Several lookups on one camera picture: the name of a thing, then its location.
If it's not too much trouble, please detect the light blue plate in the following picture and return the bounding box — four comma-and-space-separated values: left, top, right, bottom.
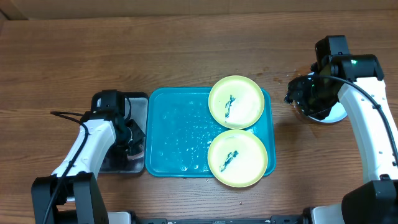
294, 72, 348, 124

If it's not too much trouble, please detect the yellow-green plate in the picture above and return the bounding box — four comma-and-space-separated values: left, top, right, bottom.
208, 129, 268, 188
208, 75, 265, 129

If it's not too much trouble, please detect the pink green scrub sponge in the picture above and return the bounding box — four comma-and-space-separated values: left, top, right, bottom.
127, 151, 145, 161

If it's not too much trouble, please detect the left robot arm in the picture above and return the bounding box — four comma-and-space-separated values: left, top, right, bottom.
31, 90, 149, 223

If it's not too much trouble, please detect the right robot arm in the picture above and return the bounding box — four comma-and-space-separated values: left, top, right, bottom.
284, 35, 397, 223

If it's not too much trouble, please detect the black water basin tray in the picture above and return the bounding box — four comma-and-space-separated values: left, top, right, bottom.
99, 92, 149, 175

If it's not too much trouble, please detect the teal plastic tray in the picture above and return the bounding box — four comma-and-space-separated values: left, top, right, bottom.
144, 86, 277, 178

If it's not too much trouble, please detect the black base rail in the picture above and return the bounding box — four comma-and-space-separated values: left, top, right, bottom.
105, 210, 312, 224

